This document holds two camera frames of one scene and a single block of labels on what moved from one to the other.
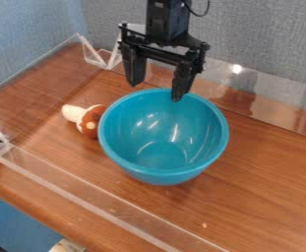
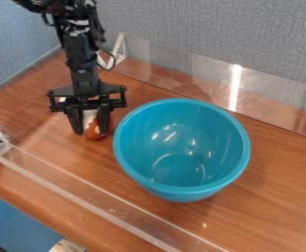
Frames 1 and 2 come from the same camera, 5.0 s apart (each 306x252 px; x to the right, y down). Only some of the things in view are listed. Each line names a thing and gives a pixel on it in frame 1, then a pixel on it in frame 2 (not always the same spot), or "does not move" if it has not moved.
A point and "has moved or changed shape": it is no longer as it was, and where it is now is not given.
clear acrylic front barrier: [122, 210] does not move
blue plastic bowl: [163, 141] has moved or changed shape
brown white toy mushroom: [86, 117] does not move
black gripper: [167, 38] -> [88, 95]
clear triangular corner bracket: [102, 57] does not move
